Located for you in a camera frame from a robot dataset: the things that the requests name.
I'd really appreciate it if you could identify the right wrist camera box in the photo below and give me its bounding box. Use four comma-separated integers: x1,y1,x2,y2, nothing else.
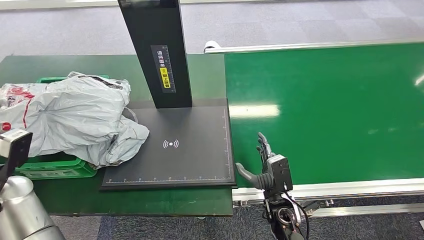
266,153,294,193

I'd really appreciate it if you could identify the grey mailer bag red print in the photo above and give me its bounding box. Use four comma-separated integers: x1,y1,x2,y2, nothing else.
67,107,151,170

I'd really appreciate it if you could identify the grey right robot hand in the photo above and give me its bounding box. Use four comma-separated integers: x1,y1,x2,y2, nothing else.
235,132,276,191

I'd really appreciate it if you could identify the green plastic crate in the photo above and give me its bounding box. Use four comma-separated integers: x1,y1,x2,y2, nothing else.
0,75,110,181

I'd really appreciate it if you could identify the black yellow label sticker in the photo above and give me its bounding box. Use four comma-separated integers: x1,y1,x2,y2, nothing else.
150,44,177,94

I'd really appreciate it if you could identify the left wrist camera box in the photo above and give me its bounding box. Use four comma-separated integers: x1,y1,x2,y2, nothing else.
0,128,34,194

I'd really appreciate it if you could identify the grey mailer bag red line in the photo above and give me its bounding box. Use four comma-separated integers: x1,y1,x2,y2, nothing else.
0,71,133,159

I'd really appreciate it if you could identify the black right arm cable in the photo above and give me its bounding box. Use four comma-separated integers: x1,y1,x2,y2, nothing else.
283,190,311,240

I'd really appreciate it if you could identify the aluminium conveyor frame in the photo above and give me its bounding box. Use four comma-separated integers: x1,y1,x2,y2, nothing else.
203,39,424,220

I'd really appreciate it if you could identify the green conveyor belt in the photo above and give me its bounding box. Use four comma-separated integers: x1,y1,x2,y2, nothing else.
224,43,424,189

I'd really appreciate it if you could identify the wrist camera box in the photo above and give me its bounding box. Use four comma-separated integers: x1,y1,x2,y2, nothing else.
0,128,34,194
266,153,294,193

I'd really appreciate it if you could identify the black inbound scanner machine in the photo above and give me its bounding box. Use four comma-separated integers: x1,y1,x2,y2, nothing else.
100,0,237,191

